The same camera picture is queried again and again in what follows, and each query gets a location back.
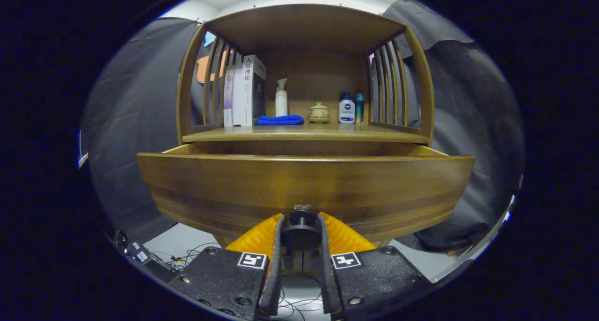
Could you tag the teal bottle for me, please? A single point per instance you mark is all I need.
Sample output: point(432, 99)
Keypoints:
point(359, 108)

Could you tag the white pump bottle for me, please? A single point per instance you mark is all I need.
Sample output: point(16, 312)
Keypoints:
point(281, 103)

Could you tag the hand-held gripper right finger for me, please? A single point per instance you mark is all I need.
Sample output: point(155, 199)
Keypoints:
point(326, 274)

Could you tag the thick white book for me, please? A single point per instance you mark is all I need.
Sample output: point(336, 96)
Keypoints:
point(245, 96)

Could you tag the wooden countertop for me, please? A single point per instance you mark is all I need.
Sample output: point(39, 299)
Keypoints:
point(304, 133)

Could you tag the white lotion bottle blue cap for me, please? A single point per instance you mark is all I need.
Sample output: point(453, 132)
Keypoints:
point(346, 110)

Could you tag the folded blue cloth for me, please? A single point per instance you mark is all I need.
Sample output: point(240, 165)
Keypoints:
point(280, 120)

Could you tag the wooden drawer with black knob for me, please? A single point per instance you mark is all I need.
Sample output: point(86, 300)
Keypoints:
point(304, 180)

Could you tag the thin purple book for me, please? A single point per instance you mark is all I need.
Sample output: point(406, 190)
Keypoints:
point(228, 96)

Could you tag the brown wooden cabinet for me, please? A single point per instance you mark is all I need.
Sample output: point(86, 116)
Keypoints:
point(304, 28)

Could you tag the beige lidded teacup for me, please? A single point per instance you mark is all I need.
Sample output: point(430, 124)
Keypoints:
point(318, 113)

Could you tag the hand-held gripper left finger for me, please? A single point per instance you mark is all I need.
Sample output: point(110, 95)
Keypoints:
point(276, 274)

